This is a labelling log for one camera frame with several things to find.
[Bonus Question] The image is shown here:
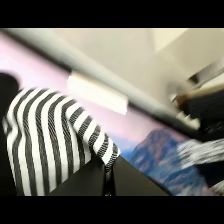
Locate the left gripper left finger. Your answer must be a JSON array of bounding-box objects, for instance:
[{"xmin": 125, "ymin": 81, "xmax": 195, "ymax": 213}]
[{"xmin": 49, "ymin": 155, "xmax": 108, "ymax": 197}]

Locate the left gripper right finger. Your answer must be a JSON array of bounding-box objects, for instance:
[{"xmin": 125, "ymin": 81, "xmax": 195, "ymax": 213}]
[{"xmin": 109, "ymin": 155, "xmax": 171, "ymax": 197}]

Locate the black and white striped shirt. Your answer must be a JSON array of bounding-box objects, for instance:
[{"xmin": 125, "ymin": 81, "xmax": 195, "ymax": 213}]
[{"xmin": 1, "ymin": 87, "xmax": 122, "ymax": 197}]

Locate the heap of clothes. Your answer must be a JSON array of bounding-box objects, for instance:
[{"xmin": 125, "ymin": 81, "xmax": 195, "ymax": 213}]
[{"xmin": 169, "ymin": 79, "xmax": 224, "ymax": 197}]

